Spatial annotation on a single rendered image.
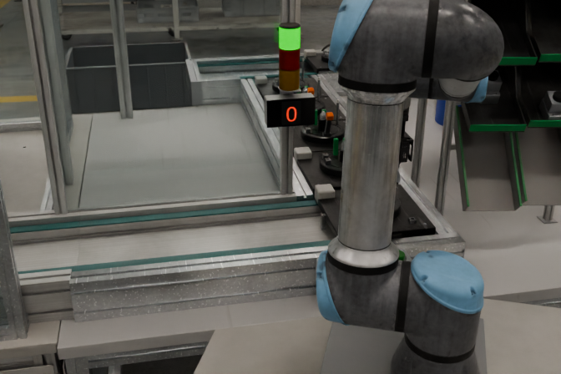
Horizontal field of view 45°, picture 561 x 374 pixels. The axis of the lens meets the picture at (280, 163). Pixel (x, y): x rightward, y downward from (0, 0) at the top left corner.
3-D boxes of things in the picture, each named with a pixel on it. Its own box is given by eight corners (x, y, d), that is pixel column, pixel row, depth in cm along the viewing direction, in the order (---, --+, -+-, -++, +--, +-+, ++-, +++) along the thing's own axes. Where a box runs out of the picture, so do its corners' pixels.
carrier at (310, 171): (398, 188, 186) (401, 145, 180) (312, 195, 181) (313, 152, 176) (370, 153, 207) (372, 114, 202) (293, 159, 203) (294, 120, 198)
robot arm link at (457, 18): (526, -10, 90) (487, 58, 138) (441, -15, 92) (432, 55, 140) (517, 77, 89) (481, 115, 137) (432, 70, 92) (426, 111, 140)
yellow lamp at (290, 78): (301, 90, 164) (301, 70, 162) (280, 91, 163) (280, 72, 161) (296, 83, 168) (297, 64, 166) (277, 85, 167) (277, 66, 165)
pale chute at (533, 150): (571, 205, 169) (578, 199, 164) (518, 205, 168) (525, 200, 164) (553, 103, 178) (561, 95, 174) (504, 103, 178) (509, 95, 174)
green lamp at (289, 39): (301, 49, 160) (302, 28, 158) (280, 50, 159) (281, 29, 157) (297, 44, 164) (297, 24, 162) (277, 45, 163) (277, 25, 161)
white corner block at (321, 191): (335, 204, 177) (336, 190, 175) (318, 206, 176) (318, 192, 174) (330, 196, 181) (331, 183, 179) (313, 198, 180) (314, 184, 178)
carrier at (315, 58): (371, 70, 287) (373, 41, 282) (316, 73, 283) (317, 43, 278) (355, 55, 309) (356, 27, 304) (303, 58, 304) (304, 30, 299)
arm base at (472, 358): (477, 419, 109) (487, 372, 105) (384, 400, 113) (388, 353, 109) (479, 357, 122) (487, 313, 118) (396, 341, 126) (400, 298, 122)
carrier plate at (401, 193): (435, 235, 163) (436, 226, 162) (338, 245, 159) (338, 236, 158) (400, 190, 184) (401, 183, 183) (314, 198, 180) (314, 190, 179)
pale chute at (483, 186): (516, 210, 166) (522, 205, 162) (462, 211, 166) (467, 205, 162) (501, 106, 176) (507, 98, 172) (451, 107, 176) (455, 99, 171)
